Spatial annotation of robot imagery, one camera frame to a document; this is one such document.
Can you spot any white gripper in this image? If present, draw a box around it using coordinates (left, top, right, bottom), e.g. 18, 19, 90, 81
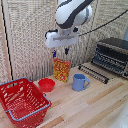
44, 28, 80, 59

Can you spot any red plastic bowl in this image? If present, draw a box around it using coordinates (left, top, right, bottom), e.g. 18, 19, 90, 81
37, 78, 57, 93

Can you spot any metal oven tray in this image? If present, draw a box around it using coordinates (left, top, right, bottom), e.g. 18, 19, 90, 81
93, 53, 125, 73

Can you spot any black toaster oven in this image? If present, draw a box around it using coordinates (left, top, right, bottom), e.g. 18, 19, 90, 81
91, 37, 128, 80

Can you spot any yellow red cereal box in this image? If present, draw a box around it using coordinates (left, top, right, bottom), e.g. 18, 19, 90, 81
53, 57, 72, 84

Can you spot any wicker folding screen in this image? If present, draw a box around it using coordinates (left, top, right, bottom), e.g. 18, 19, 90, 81
0, 0, 128, 85

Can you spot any blue mug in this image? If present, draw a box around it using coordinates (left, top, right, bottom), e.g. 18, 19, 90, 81
72, 73, 91, 93

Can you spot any red plastic shopping basket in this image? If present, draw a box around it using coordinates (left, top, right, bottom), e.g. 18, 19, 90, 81
0, 77, 52, 128

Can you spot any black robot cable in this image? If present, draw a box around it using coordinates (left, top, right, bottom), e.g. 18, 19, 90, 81
77, 9, 128, 37

